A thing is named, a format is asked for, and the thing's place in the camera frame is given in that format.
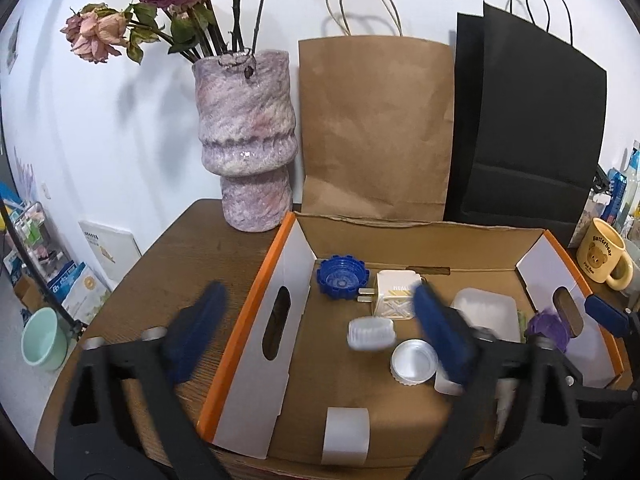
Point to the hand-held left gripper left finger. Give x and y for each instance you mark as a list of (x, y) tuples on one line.
[(192, 335)]

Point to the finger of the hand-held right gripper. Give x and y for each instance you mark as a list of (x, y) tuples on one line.
[(610, 396), (605, 315)]

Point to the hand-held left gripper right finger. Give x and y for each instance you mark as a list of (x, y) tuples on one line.
[(445, 335)]

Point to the white ribbed round lid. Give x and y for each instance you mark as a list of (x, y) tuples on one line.
[(414, 361)]

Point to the white rectangular plastic container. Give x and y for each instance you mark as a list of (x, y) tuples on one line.
[(487, 312)]

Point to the purple plastic lid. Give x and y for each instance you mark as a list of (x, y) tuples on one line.
[(547, 329)]

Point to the white cube charger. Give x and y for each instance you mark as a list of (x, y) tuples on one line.
[(392, 292)]

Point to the white ribbed cap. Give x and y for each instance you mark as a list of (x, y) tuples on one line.
[(371, 334)]

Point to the blue plastic lid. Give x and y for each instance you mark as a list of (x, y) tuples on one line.
[(342, 277)]

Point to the cardboard box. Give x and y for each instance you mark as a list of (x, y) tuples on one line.
[(310, 385)]

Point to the white tape roll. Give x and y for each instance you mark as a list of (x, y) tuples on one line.
[(345, 435)]

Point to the yellow bear mug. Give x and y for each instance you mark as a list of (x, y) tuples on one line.
[(597, 255)]

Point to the grey mug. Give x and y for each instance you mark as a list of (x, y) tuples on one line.
[(634, 260)]

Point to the white pouch with yellow circle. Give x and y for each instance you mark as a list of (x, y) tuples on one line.
[(89, 292)]

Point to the black stand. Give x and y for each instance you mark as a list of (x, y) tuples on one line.
[(72, 325)]

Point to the blue and white package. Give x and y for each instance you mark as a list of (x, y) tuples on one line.
[(64, 282)]

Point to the mint green bowl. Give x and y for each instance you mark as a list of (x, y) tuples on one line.
[(44, 340)]

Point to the black paper bag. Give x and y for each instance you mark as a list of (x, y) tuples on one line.
[(530, 125)]

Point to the purple ceramic vase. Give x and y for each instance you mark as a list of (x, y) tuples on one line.
[(245, 120)]

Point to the brown paper bag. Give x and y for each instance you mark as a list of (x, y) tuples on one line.
[(375, 125)]

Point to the dried roses bouquet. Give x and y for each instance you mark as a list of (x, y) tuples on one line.
[(97, 35)]

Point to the white board against wall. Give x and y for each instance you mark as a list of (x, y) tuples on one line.
[(110, 250)]

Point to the white wall switch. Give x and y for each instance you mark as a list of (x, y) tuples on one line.
[(45, 190)]

